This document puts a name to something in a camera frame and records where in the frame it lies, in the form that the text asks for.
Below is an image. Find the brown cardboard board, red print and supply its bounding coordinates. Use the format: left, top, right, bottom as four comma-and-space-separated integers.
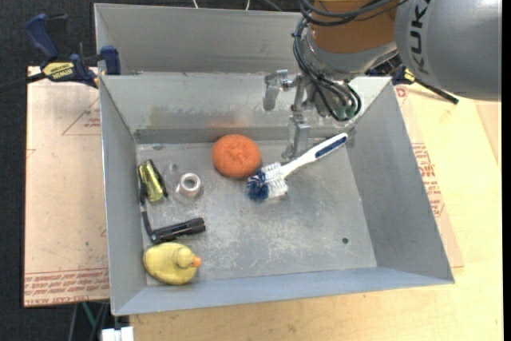
23, 65, 466, 308

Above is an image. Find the clear glass cup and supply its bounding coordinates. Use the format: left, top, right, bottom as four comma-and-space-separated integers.
164, 162, 205, 205

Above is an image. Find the orange round scrubber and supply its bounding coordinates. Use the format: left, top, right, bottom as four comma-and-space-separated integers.
211, 133, 263, 179

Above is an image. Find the grey metal bin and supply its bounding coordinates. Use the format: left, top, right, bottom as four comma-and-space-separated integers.
93, 2, 456, 316

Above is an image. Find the blue and white dish brush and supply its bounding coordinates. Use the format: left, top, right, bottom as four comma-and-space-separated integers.
245, 132, 350, 203

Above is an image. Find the yellow rubber duck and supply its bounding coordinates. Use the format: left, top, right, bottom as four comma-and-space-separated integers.
142, 242, 202, 287

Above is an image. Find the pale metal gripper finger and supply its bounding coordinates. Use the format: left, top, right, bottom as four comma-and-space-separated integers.
262, 69, 290, 113
281, 117, 311, 161

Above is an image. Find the gold and black foil packet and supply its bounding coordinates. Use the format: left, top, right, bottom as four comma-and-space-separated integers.
137, 158, 170, 205

